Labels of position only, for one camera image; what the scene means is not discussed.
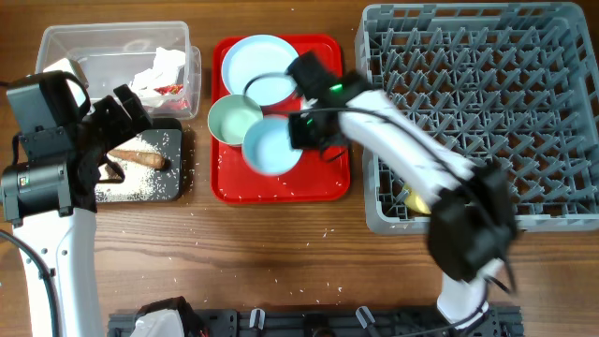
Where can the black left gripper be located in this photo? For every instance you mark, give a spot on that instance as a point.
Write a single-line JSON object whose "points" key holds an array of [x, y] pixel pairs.
{"points": [[123, 125]]}

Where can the clear plastic waste bin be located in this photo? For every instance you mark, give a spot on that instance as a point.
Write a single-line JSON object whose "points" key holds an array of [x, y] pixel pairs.
{"points": [[111, 54]]}

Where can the light green rice bowl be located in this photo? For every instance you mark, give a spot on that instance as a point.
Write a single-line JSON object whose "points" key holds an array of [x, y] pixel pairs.
{"points": [[231, 116]]}

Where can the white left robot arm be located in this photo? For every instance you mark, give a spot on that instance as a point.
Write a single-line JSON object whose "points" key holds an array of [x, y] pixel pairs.
{"points": [[49, 199]]}

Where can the red plastic tray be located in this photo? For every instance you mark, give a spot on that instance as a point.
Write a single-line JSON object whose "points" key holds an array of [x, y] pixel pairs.
{"points": [[312, 179]]}

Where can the red snack wrapper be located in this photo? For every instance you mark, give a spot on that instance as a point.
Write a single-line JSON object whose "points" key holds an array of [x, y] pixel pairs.
{"points": [[171, 104]]}

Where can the grey dishwasher rack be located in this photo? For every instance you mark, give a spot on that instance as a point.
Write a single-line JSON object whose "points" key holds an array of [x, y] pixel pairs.
{"points": [[510, 84]]}

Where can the black food waste tray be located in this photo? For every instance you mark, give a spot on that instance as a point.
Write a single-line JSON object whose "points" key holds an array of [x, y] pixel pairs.
{"points": [[108, 175]]}

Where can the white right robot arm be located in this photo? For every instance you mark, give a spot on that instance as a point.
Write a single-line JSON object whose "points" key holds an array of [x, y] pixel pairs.
{"points": [[471, 222]]}

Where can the white tissue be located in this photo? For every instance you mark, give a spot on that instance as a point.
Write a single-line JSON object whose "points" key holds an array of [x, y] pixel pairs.
{"points": [[167, 66]]}

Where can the small light blue plate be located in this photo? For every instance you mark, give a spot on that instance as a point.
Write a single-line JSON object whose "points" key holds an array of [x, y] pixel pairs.
{"points": [[266, 148]]}

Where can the pile of white rice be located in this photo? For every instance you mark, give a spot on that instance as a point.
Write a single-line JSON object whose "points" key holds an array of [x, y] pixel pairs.
{"points": [[142, 183]]}

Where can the yellow plastic cup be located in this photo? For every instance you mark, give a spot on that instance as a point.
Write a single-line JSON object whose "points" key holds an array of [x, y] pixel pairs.
{"points": [[414, 201]]}

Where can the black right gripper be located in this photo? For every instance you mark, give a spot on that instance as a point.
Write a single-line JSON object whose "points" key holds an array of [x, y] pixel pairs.
{"points": [[296, 140]]}

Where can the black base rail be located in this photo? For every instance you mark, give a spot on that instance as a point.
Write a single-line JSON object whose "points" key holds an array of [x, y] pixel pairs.
{"points": [[499, 321]]}

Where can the large light blue plate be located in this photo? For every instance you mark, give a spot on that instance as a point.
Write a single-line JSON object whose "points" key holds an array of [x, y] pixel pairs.
{"points": [[266, 57]]}

